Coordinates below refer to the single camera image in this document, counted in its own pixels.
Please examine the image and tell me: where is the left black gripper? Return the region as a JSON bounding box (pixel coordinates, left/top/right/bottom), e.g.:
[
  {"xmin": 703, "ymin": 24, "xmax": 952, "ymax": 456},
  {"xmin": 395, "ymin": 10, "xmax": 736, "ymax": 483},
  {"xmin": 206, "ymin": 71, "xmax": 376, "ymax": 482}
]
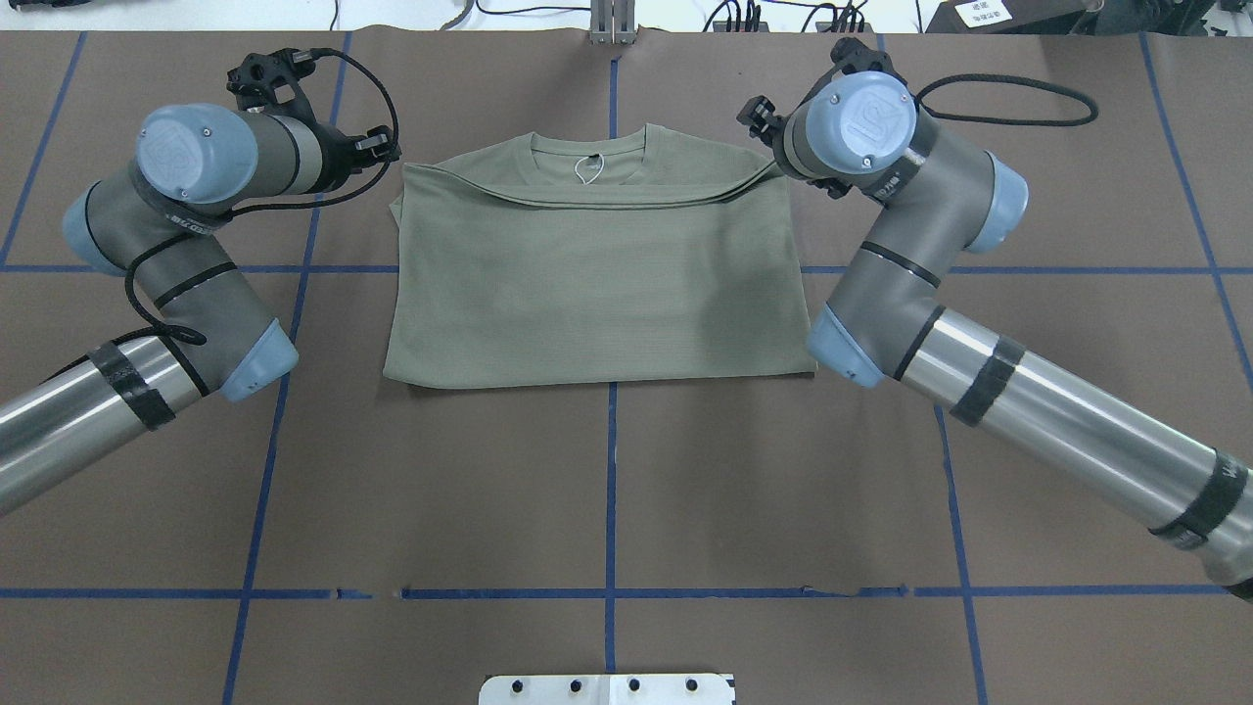
[{"xmin": 313, "ymin": 125, "xmax": 402, "ymax": 192}]

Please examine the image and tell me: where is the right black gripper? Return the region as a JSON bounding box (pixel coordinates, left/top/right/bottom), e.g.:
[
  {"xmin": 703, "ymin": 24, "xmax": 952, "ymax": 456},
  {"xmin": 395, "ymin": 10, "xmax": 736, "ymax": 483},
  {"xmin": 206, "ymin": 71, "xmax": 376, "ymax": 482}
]
[{"xmin": 736, "ymin": 95, "xmax": 851, "ymax": 200}]

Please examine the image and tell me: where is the olive green long-sleeve shirt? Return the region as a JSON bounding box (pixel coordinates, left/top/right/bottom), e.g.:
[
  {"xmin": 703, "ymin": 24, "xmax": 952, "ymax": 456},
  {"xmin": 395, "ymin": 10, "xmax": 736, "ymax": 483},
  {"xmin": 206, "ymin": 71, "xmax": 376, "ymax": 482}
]
[{"xmin": 382, "ymin": 124, "xmax": 814, "ymax": 389}]

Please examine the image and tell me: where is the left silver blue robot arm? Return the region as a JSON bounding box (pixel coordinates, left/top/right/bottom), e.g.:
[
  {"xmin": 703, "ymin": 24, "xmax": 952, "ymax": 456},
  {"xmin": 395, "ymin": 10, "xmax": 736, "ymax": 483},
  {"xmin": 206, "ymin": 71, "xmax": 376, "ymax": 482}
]
[{"xmin": 1, "ymin": 103, "xmax": 398, "ymax": 513}]

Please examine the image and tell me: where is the black box with label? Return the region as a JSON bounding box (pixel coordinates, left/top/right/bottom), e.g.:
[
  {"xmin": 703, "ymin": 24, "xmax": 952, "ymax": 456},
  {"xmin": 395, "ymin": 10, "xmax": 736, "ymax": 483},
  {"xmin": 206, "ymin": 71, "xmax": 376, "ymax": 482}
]
[{"xmin": 923, "ymin": 1, "xmax": 1105, "ymax": 35}]

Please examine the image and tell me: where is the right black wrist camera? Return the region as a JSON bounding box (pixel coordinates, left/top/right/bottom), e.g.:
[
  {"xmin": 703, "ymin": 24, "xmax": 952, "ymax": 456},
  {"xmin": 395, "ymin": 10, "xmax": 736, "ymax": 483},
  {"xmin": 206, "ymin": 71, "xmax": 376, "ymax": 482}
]
[{"xmin": 829, "ymin": 36, "xmax": 903, "ymax": 81}]

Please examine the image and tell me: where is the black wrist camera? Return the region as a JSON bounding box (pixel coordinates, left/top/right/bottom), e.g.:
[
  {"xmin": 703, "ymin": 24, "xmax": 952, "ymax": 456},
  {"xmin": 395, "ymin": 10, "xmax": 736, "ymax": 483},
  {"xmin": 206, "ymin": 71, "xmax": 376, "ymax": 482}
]
[
  {"xmin": 226, "ymin": 48, "xmax": 316, "ymax": 123},
  {"xmin": 829, "ymin": 36, "xmax": 903, "ymax": 81}
]

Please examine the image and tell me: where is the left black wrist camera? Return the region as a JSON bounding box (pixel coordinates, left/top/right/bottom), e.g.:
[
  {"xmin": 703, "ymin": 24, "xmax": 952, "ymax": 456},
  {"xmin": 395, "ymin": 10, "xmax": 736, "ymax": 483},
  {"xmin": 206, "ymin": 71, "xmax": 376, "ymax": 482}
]
[{"xmin": 226, "ymin": 48, "xmax": 316, "ymax": 123}]

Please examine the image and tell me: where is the aluminium frame post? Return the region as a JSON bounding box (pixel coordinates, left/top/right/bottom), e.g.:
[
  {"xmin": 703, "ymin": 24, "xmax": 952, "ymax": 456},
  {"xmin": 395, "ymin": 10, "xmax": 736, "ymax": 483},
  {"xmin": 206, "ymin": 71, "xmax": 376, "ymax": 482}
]
[{"xmin": 589, "ymin": 0, "xmax": 638, "ymax": 46}]

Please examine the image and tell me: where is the left camera black cable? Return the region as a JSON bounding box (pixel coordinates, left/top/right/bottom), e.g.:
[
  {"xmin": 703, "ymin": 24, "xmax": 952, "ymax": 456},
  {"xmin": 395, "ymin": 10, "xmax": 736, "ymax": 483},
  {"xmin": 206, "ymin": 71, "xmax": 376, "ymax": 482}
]
[{"xmin": 122, "ymin": 48, "xmax": 402, "ymax": 346}]

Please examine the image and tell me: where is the camera black cable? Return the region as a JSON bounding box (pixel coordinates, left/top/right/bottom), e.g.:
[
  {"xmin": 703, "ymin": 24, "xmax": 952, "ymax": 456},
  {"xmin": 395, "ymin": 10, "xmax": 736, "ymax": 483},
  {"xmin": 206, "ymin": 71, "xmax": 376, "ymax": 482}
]
[
  {"xmin": 915, "ymin": 74, "xmax": 1099, "ymax": 128},
  {"xmin": 122, "ymin": 48, "xmax": 402, "ymax": 346}
]

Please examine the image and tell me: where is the right camera black cable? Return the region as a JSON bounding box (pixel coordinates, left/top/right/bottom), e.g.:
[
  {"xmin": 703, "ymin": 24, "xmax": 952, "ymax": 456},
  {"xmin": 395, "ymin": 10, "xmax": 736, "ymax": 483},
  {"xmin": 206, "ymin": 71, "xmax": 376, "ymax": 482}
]
[{"xmin": 915, "ymin": 74, "xmax": 1099, "ymax": 128}]

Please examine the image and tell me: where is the white pedestal column base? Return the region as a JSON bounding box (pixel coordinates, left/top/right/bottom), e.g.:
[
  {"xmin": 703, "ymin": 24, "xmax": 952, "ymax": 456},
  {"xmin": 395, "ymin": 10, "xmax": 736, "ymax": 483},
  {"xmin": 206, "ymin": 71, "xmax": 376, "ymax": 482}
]
[{"xmin": 477, "ymin": 672, "xmax": 737, "ymax": 704}]

